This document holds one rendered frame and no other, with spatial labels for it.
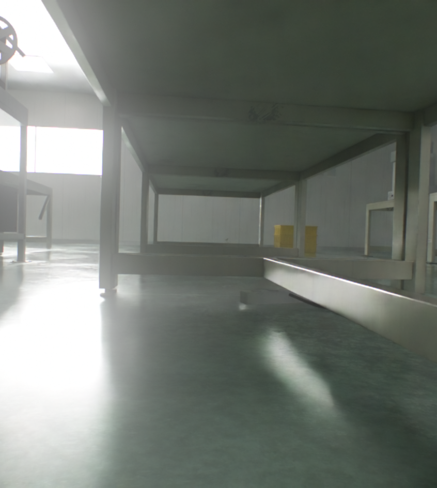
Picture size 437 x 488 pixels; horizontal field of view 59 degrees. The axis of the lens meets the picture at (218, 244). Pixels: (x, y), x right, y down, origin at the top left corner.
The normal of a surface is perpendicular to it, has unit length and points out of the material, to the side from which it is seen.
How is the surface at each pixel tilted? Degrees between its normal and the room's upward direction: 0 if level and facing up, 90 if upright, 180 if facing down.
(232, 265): 90
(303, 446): 0
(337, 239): 90
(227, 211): 90
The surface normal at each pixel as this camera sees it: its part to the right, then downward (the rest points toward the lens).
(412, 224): -0.99, -0.03
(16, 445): 0.03, -1.00
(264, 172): 0.10, 0.02
